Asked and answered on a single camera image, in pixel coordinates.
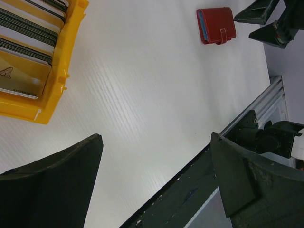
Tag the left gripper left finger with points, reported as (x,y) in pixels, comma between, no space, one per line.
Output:
(53,192)

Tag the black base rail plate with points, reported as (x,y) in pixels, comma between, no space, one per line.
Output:
(179,199)

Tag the yellow plastic card bin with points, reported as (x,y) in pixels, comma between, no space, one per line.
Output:
(41,110)

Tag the gold credit card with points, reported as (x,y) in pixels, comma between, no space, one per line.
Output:
(22,75)

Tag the red leather card holder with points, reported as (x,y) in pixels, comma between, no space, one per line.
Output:
(216,25)

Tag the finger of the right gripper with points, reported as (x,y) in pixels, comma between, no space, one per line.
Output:
(271,34)
(257,13)

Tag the stack of cards in bin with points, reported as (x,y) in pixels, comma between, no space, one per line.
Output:
(32,27)

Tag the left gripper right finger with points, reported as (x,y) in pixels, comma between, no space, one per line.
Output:
(257,192)

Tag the aluminium frame rail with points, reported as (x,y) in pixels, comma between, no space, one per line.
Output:
(269,106)

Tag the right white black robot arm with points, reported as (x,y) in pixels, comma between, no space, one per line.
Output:
(283,138)

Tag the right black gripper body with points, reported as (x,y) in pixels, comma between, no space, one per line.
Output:
(290,22)

